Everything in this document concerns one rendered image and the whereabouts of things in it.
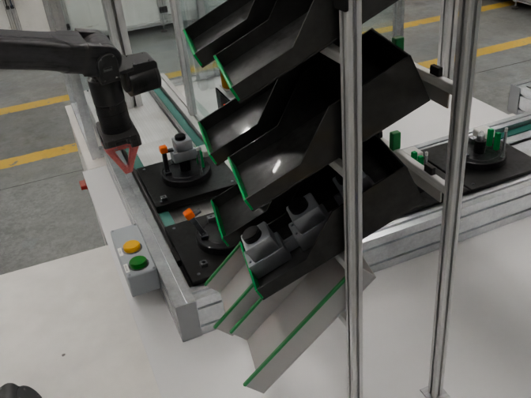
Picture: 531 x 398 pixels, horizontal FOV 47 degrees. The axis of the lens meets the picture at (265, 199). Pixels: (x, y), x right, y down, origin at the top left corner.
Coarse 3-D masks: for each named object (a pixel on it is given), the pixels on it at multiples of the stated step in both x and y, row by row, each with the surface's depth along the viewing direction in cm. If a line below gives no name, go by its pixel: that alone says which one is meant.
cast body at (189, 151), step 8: (176, 136) 163; (184, 136) 163; (176, 144) 162; (184, 144) 163; (192, 144) 164; (176, 152) 164; (184, 152) 164; (192, 152) 165; (176, 160) 164; (184, 160) 165
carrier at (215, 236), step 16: (176, 224) 150; (192, 224) 149; (208, 224) 145; (176, 240) 144; (192, 240) 143; (208, 240) 139; (192, 256) 138; (208, 256) 137; (224, 256) 137; (192, 272) 133; (208, 272) 132
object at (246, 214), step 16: (224, 192) 112; (240, 192) 113; (288, 192) 100; (224, 208) 112; (240, 208) 109; (272, 208) 101; (224, 224) 108; (240, 224) 106; (256, 224) 102; (224, 240) 102; (240, 240) 103
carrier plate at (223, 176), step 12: (144, 168) 176; (156, 168) 175; (216, 168) 172; (228, 168) 171; (144, 180) 170; (156, 180) 169; (216, 180) 166; (228, 180) 166; (156, 192) 164; (168, 192) 163; (180, 192) 163; (192, 192) 162; (204, 192) 162; (216, 192) 162; (156, 204) 159; (168, 204) 158; (180, 204) 160
